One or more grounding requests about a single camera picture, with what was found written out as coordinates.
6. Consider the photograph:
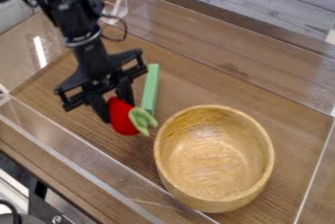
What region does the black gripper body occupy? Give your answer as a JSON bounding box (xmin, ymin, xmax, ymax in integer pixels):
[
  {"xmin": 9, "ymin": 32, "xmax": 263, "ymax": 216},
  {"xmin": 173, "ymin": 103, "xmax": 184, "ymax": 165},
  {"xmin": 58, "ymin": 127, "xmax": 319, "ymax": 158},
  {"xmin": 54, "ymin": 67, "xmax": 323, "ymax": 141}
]
[{"xmin": 54, "ymin": 37, "xmax": 148, "ymax": 112}]

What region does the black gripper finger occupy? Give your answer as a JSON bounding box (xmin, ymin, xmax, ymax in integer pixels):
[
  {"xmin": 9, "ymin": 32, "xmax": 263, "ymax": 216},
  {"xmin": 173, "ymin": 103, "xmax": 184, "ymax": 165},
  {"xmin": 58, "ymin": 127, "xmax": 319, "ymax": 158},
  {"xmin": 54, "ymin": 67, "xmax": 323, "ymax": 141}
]
[
  {"xmin": 89, "ymin": 93, "xmax": 110, "ymax": 123},
  {"xmin": 116, "ymin": 79, "xmax": 136, "ymax": 106}
]

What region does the red plush radish toy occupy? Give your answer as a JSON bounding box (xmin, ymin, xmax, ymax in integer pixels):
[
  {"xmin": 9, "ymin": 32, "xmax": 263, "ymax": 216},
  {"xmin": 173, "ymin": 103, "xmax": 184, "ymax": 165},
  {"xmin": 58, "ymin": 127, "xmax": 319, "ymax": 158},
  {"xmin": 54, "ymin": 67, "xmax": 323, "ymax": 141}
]
[{"xmin": 106, "ymin": 96, "xmax": 160, "ymax": 138}]

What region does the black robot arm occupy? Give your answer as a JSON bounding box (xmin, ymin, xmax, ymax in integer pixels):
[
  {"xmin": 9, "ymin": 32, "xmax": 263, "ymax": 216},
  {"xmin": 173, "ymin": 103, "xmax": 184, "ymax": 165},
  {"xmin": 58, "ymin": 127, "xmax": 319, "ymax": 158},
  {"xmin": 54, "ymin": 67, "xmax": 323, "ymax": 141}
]
[{"xmin": 0, "ymin": 0, "xmax": 147, "ymax": 123}]

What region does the green rectangular block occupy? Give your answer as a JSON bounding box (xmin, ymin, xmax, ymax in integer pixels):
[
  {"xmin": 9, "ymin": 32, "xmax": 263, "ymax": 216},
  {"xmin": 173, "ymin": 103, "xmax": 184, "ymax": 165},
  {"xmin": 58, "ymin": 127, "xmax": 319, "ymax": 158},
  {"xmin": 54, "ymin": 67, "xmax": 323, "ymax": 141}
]
[{"xmin": 141, "ymin": 64, "xmax": 160, "ymax": 114}]

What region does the wooden bowl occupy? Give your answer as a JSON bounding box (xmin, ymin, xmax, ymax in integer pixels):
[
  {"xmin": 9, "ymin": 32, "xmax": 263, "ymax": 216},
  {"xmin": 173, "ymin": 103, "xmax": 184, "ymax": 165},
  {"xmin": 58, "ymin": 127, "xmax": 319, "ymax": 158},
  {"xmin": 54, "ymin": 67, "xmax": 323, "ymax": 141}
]
[{"xmin": 153, "ymin": 105, "xmax": 275, "ymax": 213}]

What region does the clear acrylic tray wall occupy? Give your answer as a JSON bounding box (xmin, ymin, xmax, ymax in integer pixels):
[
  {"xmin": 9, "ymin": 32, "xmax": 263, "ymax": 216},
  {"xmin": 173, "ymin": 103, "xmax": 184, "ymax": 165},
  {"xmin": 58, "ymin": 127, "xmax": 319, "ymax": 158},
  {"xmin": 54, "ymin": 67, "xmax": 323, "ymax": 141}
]
[{"xmin": 0, "ymin": 86, "xmax": 219, "ymax": 224}]

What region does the clear acrylic corner bracket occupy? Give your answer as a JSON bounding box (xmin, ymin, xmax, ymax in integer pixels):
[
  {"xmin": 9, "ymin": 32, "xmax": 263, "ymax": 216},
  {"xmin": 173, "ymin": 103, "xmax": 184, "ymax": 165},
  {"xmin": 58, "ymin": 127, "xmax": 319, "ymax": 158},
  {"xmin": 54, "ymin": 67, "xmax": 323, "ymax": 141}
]
[{"xmin": 101, "ymin": 0, "xmax": 129, "ymax": 25}]

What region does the black metal table frame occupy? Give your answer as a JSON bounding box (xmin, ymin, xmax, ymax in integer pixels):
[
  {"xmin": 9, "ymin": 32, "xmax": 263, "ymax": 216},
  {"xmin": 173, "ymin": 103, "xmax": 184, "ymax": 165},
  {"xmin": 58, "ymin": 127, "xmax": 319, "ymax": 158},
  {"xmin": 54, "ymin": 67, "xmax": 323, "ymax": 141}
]
[{"xmin": 29, "ymin": 180, "xmax": 76, "ymax": 224}]

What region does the black cable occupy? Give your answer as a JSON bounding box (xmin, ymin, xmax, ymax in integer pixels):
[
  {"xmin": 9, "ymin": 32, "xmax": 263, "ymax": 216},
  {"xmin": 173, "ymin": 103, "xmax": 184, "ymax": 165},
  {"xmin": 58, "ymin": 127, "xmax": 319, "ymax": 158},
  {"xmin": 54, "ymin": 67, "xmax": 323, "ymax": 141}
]
[{"xmin": 0, "ymin": 199, "xmax": 25, "ymax": 224}]

